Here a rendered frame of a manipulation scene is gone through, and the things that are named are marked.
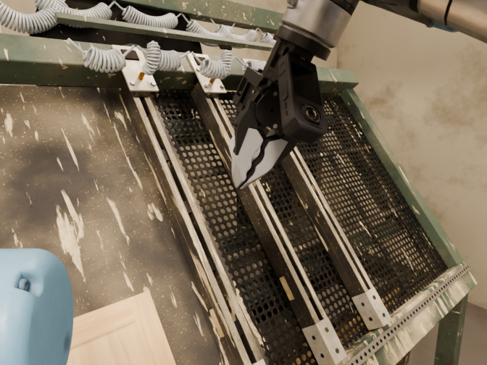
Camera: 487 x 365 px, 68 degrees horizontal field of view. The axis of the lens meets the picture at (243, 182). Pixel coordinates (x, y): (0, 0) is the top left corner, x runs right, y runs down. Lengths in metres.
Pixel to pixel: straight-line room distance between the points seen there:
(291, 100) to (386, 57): 3.58
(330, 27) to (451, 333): 1.95
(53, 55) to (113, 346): 0.82
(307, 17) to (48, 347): 0.39
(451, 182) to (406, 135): 0.59
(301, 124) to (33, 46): 0.98
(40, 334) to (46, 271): 0.03
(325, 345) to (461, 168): 2.61
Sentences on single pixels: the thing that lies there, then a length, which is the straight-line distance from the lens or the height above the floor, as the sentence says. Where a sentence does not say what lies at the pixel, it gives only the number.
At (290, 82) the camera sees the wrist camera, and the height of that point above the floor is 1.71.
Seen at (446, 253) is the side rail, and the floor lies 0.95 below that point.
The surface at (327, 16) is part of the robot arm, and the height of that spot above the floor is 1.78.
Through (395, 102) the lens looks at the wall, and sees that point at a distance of 3.87.
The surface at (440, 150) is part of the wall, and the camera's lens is 3.64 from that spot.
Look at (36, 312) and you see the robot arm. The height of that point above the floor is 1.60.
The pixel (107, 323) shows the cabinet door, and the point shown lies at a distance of 0.97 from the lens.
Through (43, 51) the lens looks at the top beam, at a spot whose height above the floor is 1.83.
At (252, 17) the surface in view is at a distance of 2.16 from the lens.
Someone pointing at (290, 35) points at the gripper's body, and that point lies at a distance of 0.46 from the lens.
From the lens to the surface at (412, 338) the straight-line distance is 1.59.
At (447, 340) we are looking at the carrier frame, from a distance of 2.27.
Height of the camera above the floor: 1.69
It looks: 12 degrees down
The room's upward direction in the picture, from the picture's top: straight up
